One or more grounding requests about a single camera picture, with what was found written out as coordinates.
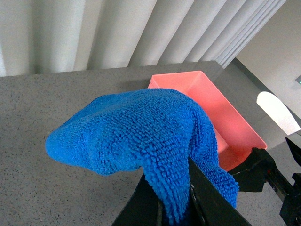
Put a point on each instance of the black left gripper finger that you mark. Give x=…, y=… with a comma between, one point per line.
x=143, y=209

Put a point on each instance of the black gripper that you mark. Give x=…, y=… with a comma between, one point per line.
x=209, y=208

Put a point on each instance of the blue microfiber towel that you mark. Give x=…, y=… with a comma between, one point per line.
x=158, y=130

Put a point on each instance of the pink plastic box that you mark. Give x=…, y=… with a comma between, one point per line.
x=235, y=137

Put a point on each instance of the white pleated curtain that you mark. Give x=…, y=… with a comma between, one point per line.
x=53, y=36

